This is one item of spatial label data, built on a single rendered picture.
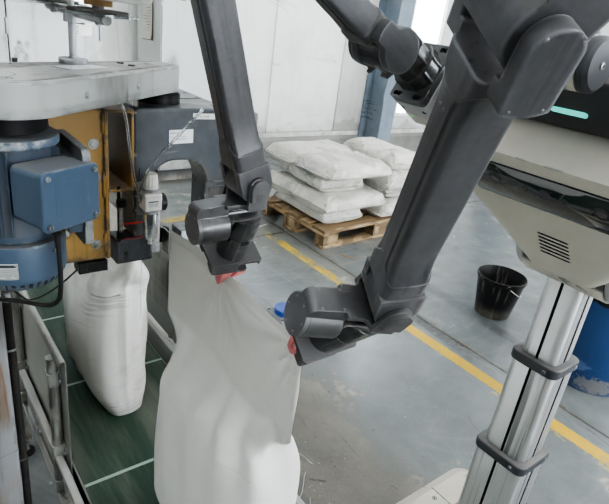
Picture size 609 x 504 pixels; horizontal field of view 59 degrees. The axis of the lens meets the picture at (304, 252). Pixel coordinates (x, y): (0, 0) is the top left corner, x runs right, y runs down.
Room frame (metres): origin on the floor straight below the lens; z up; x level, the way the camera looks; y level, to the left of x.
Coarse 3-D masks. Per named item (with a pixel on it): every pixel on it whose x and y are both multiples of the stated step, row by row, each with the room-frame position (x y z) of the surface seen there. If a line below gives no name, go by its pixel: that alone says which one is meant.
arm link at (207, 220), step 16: (256, 192) 0.83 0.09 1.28; (192, 208) 0.82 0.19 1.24; (208, 208) 0.82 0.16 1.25; (224, 208) 0.83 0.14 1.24; (240, 208) 0.84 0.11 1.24; (256, 208) 0.84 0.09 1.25; (192, 224) 0.82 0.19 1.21; (208, 224) 0.81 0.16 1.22; (224, 224) 0.83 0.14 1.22; (192, 240) 0.82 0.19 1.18; (208, 240) 0.81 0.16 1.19
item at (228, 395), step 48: (192, 288) 1.03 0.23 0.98; (240, 288) 0.88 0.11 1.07; (192, 336) 1.01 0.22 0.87; (240, 336) 0.84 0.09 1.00; (288, 336) 0.74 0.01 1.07; (192, 384) 0.90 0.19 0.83; (240, 384) 0.83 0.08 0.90; (288, 384) 0.73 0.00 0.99; (192, 432) 0.83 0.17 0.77; (240, 432) 0.78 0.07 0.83; (288, 432) 0.71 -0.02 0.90; (192, 480) 0.81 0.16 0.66; (240, 480) 0.74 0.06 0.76; (288, 480) 0.77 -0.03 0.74
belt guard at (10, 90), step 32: (0, 64) 0.87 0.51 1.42; (32, 64) 0.92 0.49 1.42; (64, 64) 0.97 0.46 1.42; (96, 64) 1.02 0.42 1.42; (160, 64) 1.16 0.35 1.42; (0, 96) 0.72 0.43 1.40; (32, 96) 0.75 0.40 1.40; (64, 96) 0.81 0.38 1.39; (96, 96) 0.88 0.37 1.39; (128, 96) 0.98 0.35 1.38
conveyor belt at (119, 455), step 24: (48, 288) 1.94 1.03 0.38; (48, 312) 1.76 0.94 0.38; (72, 360) 1.50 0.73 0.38; (72, 384) 1.38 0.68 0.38; (72, 408) 1.27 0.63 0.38; (96, 408) 1.28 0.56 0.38; (144, 408) 1.31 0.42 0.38; (72, 432) 1.18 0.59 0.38; (96, 432) 1.19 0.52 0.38; (120, 432) 1.20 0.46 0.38; (144, 432) 1.21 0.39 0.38; (72, 456) 1.09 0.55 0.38; (96, 456) 1.10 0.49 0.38; (120, 456) 1.11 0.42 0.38; (144, 456) 1.12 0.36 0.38; (96, 480) 1.02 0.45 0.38; (120, 480) 1.03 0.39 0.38; (144, 480) 1.04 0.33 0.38
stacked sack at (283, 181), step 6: (276, 174) 4.13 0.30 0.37; (282, 174) 4.12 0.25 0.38; (288, 174) 4.14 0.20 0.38; (276, 180) 4.10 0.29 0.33; (282, 180) 4.06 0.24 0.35; (288, 180) 4.03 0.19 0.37; (294, 180) 4.02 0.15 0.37; (300, 180) 4.04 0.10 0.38; (276, 186) 4.08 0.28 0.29; (282, 186) 4.00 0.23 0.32; (288, 186) 3.99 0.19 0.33; (294, 186) 3.95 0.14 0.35; (282, 192) 4.03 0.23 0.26; (288, 192) 3.97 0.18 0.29
